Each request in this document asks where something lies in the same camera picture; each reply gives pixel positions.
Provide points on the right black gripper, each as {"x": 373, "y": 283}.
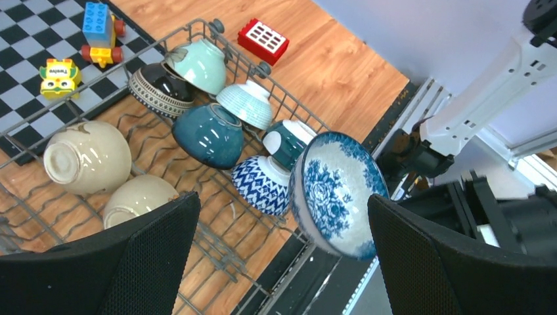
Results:
{"x": 521, "y": 225}

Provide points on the beige bowl upper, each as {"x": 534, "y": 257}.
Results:
{"x": 90, "y": 157}

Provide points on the light blue striped bowl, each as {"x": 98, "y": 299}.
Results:
{"x": 249, "y": 102}

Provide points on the blue orange toy truck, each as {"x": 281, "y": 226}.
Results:
{"x": 101, "y": 29}

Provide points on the grey wire dish rack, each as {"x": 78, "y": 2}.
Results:
{"x": 233, "y": 242}

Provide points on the red toy block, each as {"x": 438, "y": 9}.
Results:
{"x": 263, "y": 41}

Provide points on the teal white dotted bowl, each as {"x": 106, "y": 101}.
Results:
{"x": 286, "y": 140}

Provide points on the dark teal glazed bowl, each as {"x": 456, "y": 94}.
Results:
{"x": 211, "y": 135}

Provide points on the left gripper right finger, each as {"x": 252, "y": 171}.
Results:
{"x": 429, "y": 269}

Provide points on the yellow toy car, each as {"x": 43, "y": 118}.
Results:
{"x": 59, "y": 78}

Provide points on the black patterned bowl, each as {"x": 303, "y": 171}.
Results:
{"x": 159, "y": 89}

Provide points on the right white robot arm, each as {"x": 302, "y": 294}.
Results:
{"x": 428, "y": 150}

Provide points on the mint green bowl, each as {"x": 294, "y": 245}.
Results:
{"x": 200, "y": 63}

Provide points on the black white checkerboard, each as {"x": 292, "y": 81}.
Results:
{"x": 31, "y": 33}

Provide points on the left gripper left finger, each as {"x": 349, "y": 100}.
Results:
{"x": 135, "y": 267}

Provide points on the beige floral bowl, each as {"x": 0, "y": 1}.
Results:
{"x": 136, "y": 197}

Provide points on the blue zigzag bowl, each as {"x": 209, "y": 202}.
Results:
{"x": 263, "y": 183}

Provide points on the blue floral white bowl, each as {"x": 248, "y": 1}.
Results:
{"x": 329, "y": 188}

